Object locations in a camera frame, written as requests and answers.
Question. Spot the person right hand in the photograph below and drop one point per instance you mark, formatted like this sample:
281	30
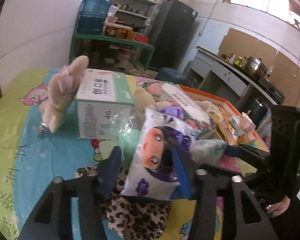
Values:
277	209

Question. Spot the green metal shelf table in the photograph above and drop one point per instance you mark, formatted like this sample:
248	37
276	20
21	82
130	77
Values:
111	43

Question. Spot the leopard print cloth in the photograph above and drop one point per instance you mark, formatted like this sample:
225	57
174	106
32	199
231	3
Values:
134	218

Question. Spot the dark green air fryer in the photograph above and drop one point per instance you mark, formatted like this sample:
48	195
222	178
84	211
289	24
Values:
255	109

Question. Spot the pale green tissue pack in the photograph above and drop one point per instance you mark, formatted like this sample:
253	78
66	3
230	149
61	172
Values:
235	122

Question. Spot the red bowl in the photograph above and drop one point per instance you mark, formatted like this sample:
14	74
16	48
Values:
141	39

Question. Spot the gas stove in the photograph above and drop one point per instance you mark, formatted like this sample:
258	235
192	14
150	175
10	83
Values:
271	90

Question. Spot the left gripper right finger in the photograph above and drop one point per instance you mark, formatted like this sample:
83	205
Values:
243	218

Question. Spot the black refrigerator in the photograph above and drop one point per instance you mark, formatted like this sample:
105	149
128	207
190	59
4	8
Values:
170	33

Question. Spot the green white tissue box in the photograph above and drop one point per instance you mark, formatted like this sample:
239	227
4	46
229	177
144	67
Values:
101	95

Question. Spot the grey kitchen counter cabinet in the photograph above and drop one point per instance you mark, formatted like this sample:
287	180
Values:
216	76

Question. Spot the purple plush toy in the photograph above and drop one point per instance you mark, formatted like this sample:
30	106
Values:
175	111

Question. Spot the blue water jug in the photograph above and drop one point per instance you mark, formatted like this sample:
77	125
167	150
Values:
91	16

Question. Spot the grey green tissue pack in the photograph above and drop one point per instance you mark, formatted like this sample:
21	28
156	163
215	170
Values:
207	151

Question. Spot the colourful cartoon bed quilt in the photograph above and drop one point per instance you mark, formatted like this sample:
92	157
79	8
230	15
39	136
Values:
29	160

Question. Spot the purple cartoon wipes pack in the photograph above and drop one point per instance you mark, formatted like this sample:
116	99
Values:
152	171

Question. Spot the yellow white snack bag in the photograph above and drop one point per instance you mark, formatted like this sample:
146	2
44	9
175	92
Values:
227	132

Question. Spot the blue plastic stool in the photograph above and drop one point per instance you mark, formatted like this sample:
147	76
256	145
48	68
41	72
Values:
171	75

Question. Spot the orange gold shallow box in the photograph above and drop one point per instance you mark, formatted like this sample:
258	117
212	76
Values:
227	109

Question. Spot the steel steamer pot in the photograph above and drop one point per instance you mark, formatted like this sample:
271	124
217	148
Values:
255	68

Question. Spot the pink plush bunny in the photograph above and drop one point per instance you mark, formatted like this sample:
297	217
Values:
61	91

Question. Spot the clear bag pink item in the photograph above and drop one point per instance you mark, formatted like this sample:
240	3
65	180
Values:
246	124

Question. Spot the mint green item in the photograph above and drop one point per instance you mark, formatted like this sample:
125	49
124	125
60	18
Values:
125	129

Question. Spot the floral tissue pack large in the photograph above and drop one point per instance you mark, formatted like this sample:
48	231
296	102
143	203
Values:
159	95

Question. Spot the floral cream cloth bundle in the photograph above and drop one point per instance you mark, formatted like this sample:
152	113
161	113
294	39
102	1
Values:
207	106

